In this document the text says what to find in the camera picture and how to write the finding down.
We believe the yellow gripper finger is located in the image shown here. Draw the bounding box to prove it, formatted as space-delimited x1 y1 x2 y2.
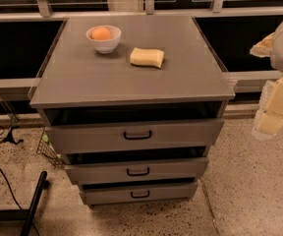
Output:
250 33 274 58
252 77 283 141

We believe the grey drawer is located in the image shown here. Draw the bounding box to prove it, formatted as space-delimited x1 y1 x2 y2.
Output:
80 182 198 206
46 118 224 154
65 157 208 184

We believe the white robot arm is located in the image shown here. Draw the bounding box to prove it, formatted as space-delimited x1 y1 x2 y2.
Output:
250 22 283 141

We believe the grey drawer cabinet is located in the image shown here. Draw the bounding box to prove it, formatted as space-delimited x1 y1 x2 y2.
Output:
30 16 234 192

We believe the grey bottom drawer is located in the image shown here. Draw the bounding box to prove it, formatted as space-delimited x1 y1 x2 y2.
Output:
80 182 198 206

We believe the grey top drawer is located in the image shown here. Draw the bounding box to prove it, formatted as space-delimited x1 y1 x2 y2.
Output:
46 118 224 154

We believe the yellow sponge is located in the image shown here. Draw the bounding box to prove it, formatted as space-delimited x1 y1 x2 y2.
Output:
130 47 164 68

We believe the white ceramic bowl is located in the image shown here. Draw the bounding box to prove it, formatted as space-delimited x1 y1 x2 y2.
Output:
85 26 122 54

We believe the orange fruit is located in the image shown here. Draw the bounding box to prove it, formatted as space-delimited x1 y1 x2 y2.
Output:
91 27 112 40

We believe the metal window railing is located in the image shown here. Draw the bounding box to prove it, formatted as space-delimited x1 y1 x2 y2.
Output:
0 0 283 22

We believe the black metal stand leg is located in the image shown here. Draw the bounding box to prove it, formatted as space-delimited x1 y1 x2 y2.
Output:
0 171 49 236

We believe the wire mesh basket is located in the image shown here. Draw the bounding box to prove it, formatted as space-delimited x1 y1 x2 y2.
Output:
36 132 64 167

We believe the black floor cable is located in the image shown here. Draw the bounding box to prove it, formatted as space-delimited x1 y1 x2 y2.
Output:
0 108 41 236

